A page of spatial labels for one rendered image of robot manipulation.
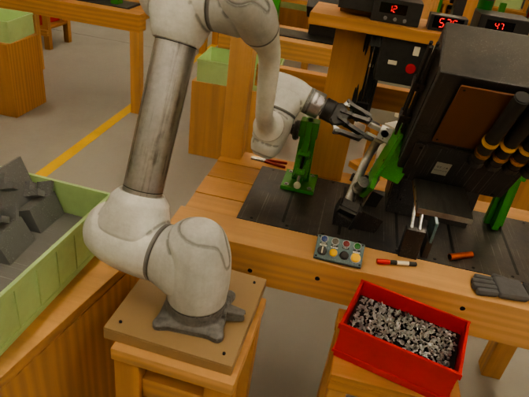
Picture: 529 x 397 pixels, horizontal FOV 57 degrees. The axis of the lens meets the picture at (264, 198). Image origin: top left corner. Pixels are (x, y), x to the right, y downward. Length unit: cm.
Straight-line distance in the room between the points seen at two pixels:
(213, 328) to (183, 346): 8
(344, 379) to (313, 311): 135
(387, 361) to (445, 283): 38
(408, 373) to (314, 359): 115
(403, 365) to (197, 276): 57
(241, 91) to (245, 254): 71
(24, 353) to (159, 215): 49
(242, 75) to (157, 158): 85
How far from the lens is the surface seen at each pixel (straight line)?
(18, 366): 142
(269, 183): 191
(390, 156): 161
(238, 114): 203
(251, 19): 113
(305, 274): 158
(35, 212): 170
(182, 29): 118
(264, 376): 237
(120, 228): 123
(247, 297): 139
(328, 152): 202
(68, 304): 153
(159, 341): 127
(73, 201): 176
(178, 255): 115
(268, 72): 139
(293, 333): 257
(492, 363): 270
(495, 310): 166
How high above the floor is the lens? 182
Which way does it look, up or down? 31 degrees down
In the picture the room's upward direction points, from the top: 8 degrees clockwise
